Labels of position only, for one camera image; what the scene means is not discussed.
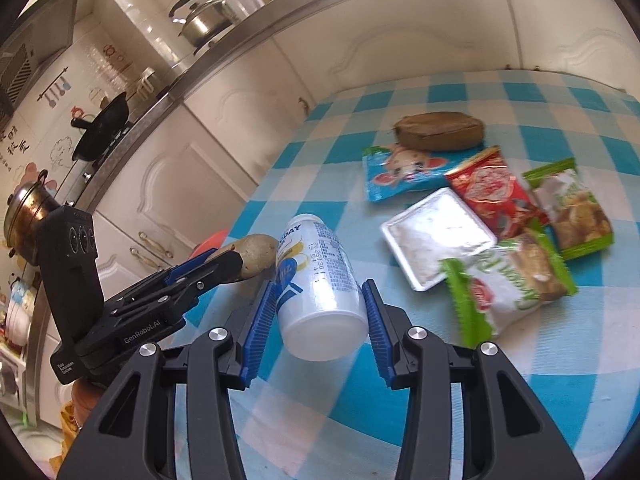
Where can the green cookie packet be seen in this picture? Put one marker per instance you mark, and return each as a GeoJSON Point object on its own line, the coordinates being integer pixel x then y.
{"type": "Point", "coordinates": [575, 210]}
{"type": "Point", "coordinates": [510, 285]}

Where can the red plastic object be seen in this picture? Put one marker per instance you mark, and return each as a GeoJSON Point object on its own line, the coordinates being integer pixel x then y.
{"type": "Point", "coordinates": [212, 241]}

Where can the silver white foil pouch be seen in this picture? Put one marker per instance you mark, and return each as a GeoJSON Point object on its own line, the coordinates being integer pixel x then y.
{"type": "Point", "coordinates": [435, 235]}

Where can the stack of white bowls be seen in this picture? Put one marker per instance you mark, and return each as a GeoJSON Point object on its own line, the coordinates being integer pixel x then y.
{"type": "Point", "coordinates": [17, 310]}

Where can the kitchen utensil wall sticker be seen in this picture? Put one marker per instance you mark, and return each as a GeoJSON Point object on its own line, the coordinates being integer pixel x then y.
{"type": "Point", "coordinates": [54, 87]}

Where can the black wok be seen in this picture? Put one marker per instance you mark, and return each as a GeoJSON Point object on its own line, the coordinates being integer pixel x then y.
{"type": "Point", "coordinates": [102, 125]}

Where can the blue cartoon cow packet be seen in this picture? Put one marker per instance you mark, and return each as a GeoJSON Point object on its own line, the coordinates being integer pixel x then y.
{"type": "Point", "coordinates": [400, 175]}

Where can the steel pot with lid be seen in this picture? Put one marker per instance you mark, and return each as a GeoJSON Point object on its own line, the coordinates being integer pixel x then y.
{"type": "Point", "coordinates": [200, 22]}

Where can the white cup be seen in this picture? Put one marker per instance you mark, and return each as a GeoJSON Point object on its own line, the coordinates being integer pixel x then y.
{"type": "Point", "coordinates": [242, 5]}

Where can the grey kitchen countertop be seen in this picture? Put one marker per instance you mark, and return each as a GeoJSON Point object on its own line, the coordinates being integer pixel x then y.
{"type": "Point", "coordinates": [240, 35]}

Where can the white yogurt bottle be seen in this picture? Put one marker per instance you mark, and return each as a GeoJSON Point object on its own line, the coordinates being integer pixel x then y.
{"type": "Point", "coordinates": [320, 290]}

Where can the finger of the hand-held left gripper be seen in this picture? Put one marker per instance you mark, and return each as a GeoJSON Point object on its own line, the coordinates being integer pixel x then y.
{"type": "Point", "coordinates": [187, 266]}
{"type": "Point", "coordinates": [220, 267]}

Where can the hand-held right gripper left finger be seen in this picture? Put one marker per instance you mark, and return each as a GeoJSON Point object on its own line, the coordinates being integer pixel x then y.
{"type": "Point", "coordinates": [257, 335]}

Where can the person's left hand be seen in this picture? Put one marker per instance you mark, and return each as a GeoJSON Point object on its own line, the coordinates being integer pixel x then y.
{"type": "Point", "coordinates": [89, 396]}

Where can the black gas stove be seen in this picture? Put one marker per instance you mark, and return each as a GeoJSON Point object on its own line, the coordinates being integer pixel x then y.
{"type": "Point", "coordinates": [107, 155]}

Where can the brown oval pouch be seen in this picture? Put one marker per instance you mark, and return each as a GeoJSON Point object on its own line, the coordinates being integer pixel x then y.
{"type": "Point", "coordinates": [440, 132]}

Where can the yellow plastic bag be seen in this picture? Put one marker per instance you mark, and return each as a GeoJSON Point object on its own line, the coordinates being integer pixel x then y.
{"type": "Point", "coordinates": [70, 425]}

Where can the brass pot with lid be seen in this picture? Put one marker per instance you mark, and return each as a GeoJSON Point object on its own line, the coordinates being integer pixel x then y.
{"type": "Point", "coordinates": [30, 215]}

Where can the row of cream cabinet doors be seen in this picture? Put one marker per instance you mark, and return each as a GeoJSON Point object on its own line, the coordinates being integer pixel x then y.
{"type": "Point", "coordinates": [400, 25]}

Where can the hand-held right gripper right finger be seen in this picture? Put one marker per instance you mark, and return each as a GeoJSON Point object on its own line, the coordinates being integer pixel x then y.
{"type": "Point", "coordinates": [377, 330]}

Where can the grey range hood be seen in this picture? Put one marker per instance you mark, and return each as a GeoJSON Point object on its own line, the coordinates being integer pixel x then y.
{"type": "Point", "coordinates": [30, 55]}

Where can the red snack packet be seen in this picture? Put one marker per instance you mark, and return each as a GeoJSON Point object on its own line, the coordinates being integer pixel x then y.
{"type": "Point", "coordinates": [490, 190]}

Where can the brown potato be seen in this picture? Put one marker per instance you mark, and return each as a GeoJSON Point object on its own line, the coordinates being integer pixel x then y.
{"type": "Point", "coordinates": [257, 255]}

